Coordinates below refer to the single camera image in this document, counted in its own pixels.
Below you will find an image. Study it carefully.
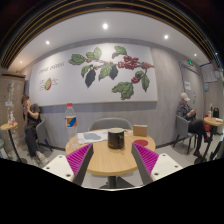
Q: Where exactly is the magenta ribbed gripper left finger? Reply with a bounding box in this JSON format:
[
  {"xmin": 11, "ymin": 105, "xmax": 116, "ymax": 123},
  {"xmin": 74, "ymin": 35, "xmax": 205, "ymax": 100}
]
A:
[{"xmin": 42, "ymin": 143, "xmax": 95, "ymax": 187}]

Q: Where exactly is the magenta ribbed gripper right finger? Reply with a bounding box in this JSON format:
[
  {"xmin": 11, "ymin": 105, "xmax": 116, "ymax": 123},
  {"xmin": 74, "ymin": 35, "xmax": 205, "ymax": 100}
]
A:
[{"xmin": 130, "ymin": 142, "xmax": 184, "ymax": 186}]

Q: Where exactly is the clear plastic water bottle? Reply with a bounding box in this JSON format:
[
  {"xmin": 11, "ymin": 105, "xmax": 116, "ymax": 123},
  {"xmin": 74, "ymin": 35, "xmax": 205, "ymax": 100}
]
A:
[{"xmin": 65, "ymin": 103, "xmax": 77, "ymax": 138}]

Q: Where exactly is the red round coaster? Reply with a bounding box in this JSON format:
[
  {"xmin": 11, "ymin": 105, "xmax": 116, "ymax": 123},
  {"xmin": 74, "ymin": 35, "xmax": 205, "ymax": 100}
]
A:
[{"xmin": 134, "ymin": 139, "xmax": 148, "ymax": 146}]

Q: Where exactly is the white paper menu sheet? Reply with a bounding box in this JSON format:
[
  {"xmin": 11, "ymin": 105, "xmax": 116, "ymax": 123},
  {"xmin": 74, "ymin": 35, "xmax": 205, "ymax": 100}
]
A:
[{"xmin": 78, "ymin": 130, "xmax": 108, "ymax": 144}]

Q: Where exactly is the round wooden table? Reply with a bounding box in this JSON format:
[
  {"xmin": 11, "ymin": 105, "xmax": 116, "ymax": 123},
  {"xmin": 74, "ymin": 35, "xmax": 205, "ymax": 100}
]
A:
[{"xmin": 65, "ymin": 129, "xmax": 156, "ymax": 188}]

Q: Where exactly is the brown cardboard box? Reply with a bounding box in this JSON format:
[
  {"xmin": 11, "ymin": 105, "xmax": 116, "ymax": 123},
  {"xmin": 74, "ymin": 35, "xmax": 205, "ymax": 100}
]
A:
[{"xmin": 133, "ymin": 125, "xmax": 148, "ymax": 137}]

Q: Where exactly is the black mug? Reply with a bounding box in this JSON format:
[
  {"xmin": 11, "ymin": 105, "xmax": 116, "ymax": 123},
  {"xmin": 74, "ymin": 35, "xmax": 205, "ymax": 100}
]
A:
[{"xmin": 108, "ymin": 128, "xmax": 124, "ymax": 149}]

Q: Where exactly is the grey chair behind table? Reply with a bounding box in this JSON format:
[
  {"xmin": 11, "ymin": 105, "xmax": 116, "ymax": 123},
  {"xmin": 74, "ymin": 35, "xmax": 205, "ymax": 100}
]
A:
[{"xmin": 89, "ymin": 117, "xmax": 132, "ymax": 131}]

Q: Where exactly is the grey chair left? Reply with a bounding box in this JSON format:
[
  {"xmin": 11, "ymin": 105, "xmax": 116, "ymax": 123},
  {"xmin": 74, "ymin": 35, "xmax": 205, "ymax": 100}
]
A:
[{"xmin": 36, "ymin": 120, "xmax": 52, "ymax": 149}]

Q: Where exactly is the grey chair right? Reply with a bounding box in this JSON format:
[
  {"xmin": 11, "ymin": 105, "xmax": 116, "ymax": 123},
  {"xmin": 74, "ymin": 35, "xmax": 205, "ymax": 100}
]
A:
[{"xmin": 174, "ymin": 116, "xmax": 197, "ymax": 145}]

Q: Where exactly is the seated man with white cap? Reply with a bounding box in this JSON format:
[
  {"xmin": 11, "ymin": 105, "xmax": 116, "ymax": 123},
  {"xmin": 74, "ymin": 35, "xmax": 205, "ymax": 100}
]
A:
[{"xmin": 177, "ymin": 92, "xmax": 209, "ymax": 158}]

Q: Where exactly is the seated woman in black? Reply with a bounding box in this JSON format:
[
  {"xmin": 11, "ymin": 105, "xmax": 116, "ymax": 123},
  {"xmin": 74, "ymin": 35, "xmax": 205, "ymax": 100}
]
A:
[{"xmin": 21, "ymin": 95, "xmax": 49, "ymax": 166}]

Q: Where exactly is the small round table right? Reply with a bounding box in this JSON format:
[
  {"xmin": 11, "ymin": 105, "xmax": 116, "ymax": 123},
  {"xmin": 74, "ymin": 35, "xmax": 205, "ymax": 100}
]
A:
[{"xmin": 194, "ymin": 117, "xmax": 223, "ymax": 164}]

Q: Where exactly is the small round table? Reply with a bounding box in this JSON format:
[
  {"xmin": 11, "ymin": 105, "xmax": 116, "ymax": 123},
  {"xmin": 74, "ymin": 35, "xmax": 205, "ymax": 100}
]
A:
[
  {"xmin": 0, "ymin": 122, "xmax": 27, "ymax": 164},
  {"xmin": 194, "ymin": 117, "xmax": 223, "ymax": 164}
]

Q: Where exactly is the small round table left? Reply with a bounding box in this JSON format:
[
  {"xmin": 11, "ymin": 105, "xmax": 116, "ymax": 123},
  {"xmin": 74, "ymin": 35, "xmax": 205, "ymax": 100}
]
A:
[{"xmin": 0, "ymin": 122, "xmax": 27, "ymax": 164}]

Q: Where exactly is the black jug on right table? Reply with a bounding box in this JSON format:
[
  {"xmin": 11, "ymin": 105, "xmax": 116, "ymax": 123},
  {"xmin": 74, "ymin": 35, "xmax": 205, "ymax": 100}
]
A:
[{"xmin": 213, "ymin": 108, "xmax": 219, "ymax": 118}]

